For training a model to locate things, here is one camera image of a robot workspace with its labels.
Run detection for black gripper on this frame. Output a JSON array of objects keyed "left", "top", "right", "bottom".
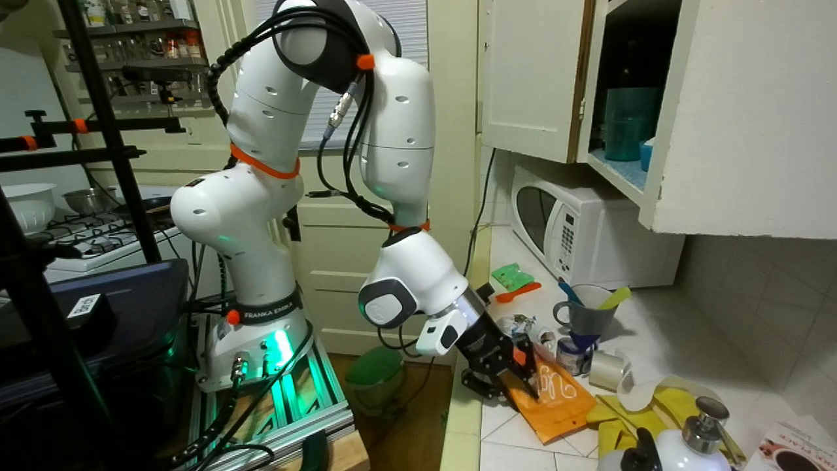
[{"left": 453, "top": 313, "right": 541, "bottom": 409}]

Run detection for white cabinet door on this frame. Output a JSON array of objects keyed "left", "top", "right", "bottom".
[{"left": 477, "top": 0, "right": 597, "bottom": 167}]

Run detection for crumpled clear plastic bag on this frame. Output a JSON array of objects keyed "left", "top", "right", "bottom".
[{"left": 507, "top": 310, "right": 560, "bottom": 350}]

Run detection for small blue white jar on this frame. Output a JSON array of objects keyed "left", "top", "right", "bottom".
[{"left": 551, "top": 338, "right": 597, "bottom": 382}]

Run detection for orange plastic scraper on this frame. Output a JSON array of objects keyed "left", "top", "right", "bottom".
[{"left": 494, "top": 279, "right": 543, "bottom": 305}]

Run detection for dark blue mug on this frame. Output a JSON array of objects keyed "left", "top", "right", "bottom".
[{"left": 551, "top": 283, "right": 617, "bottom": 344}]

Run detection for green sponge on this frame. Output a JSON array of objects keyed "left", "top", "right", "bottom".
[{"left": 488, "top": 261, "right": 537, "bottom": 296}]

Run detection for white roll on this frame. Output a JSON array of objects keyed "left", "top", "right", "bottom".
[{"left": 585, "top": 350, "right": 635, "bottom": 394}]

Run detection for green bucket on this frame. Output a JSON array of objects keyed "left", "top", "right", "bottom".
[{"left": 343, "top": 344, "right": 405, "bottom": 419}]

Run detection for yellow rubber gloves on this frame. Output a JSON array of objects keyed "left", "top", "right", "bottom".
[{"left": 583, "top": 385, "right": 703, "bottom": 461}]

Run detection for yellow green utensil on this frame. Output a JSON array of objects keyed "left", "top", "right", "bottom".
[{"left": 601, "top": 284, "right": 632, "bottom": 313}]

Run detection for white bottle black pump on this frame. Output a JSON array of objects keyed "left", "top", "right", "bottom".
[{"left": 619, "top": 427, "right": 665, "bottom": 471}]

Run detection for white microwave oven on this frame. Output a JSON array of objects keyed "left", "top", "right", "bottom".
[{"left": 507, "top": 164, "right": 688, "bottom": 291}]

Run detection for wooden board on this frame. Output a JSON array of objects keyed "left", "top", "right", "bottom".
[{"left": 278, "top": 427, "right": 373, "bottom": 471}]

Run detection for cream panel door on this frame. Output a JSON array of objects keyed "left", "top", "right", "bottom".
[{"left": 290, "top": 0, "right": 482, "bottom": 360}]

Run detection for teal plastic cups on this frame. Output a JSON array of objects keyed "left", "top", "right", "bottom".
[{"left": 601, "top": 87, "right": 653, "bottom": 164}]

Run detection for white coffee box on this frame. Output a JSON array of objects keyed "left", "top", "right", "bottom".
[{"left": 753, "top": 422, "right": 837, "bottom": 471}]

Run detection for dark blue case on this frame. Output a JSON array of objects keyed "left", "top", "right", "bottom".
[{"left": 0, "top": 259, "right": 194, "bottom": 386}]

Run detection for white gas stove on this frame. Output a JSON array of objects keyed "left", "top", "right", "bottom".
[{"left": 37, "top": 193, "right": 192, "bottom": 271}]

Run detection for black metal stand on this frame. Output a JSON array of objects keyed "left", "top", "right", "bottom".
[{"left": 0, "top": 0, "right": 164, "bottom": 471}]

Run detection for wooden spice shelf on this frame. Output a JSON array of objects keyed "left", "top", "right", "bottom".
[{"left": 54, "top": 0, "right": 219, "bottom": 114}]

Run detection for white bowl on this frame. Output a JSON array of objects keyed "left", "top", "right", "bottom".
[{"left": 0, "top": 181, "right": 61, "bottom": 235}]

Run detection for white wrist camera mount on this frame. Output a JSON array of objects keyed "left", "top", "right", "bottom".
[{"left": 414, "top": 296, "right": 487, "bottom": 360}]

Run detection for black power cable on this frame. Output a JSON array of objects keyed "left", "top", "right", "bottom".
[{"left": 462, "top": 150, "right": 500, "bottom": 296}]

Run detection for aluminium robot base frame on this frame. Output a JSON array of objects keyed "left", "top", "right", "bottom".
[{"left": 173, "top": 330, "right": 355, "bottom": 471}]

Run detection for white wall cabinet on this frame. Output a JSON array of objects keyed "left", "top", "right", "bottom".
[{"left": 579, "top": 0, "right": 837, "bottom": 244}]

